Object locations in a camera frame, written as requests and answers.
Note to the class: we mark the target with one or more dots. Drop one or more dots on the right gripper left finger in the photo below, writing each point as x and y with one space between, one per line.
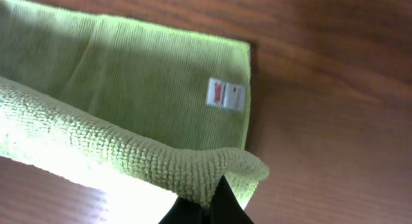
183 212

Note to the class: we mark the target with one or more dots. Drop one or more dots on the green microfiber cloth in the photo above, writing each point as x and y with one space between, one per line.
108 101

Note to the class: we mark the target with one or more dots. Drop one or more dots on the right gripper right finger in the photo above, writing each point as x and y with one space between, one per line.
224 208

